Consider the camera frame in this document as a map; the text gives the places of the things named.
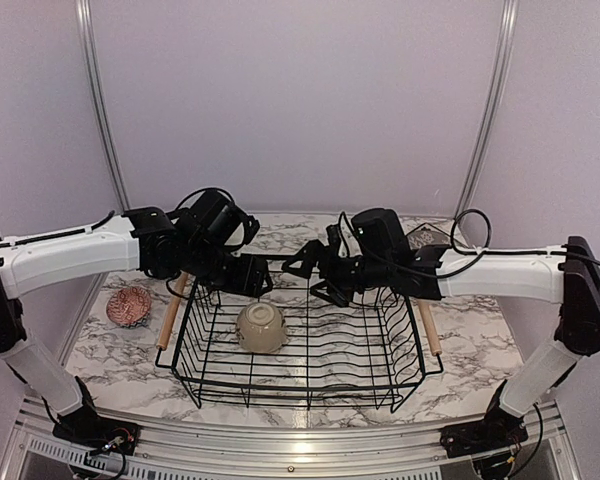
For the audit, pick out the black wire dish rack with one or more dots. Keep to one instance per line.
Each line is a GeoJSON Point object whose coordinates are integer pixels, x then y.
{"type": "Point", "coordinates": [371, 353]}

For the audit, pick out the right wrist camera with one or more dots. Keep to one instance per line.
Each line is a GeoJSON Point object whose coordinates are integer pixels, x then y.
{"type": "Point", "coordinates": [334, 237]}

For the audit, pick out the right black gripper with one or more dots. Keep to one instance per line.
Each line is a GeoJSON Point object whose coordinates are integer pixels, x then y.
{"type": "Point", "coordinates": [314, 250]}

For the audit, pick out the left wooden rack handle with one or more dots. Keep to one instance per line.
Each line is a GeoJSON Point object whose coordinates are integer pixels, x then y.
{"type": "Point", "coordinates": [177, 295]}

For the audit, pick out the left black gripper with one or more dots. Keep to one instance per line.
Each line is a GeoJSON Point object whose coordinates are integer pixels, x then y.
{"type": "Point", "coordinates": [249, 280]}

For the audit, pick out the wooden rack handle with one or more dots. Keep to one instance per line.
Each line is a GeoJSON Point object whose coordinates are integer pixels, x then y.
{"type": "Point", "coordinates": [177, 295]}
{"type": "Point", "coordinates": [430, 327]}

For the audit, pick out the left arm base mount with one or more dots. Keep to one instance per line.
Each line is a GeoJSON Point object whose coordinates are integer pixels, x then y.
{"type": "Point", "coordinates": [87, 427]}

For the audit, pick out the front aluminium rail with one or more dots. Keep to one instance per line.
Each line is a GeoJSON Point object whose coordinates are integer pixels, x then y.
{"type": "Point", "coordinates": [170, 449]}

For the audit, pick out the right wooden rack handle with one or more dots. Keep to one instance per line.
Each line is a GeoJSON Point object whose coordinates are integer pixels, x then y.
{"type": "Point", "coordinates": [430, 327]}

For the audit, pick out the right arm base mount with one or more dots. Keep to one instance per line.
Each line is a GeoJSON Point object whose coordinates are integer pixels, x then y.
{"type": "Point", "coordinates": [496, 429]}

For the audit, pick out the aluminium frame post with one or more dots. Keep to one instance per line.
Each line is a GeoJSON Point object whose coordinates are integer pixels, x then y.
{"type": "Point", "coordinates": [88, 42]}
{"type": "Point", "coordinates": [495, 92]}

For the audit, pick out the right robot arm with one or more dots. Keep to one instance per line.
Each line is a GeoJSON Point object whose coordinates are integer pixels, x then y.
{"type": "Point", "coordinates": [567, 275]}

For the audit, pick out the beige ceramic bowl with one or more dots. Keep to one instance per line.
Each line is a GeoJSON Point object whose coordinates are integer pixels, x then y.
{"type": "Point", "coordinates": [261, 328]}

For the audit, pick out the right aluminium frame post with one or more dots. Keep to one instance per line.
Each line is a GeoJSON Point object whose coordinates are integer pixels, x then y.
{"type": "Point", "coordinates": [495, 92]}

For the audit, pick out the round grey deer plate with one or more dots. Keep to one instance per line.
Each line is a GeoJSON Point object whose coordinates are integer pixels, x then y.
{"type": "Point", "coordinates": [427, 234]}

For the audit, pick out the left aluminium frame post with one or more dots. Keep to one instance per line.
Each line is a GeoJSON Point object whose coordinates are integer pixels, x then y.
{"type": "Point", "coordinates": [88, 42]}

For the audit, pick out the blue white patterned bowl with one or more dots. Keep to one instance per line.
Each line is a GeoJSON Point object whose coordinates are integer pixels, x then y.
{"type": "Point", "coordinates": [129, 307]}

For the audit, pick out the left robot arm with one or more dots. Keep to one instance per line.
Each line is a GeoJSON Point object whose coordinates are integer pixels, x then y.
{"type": "Point", "coordinates": [202, 237]}

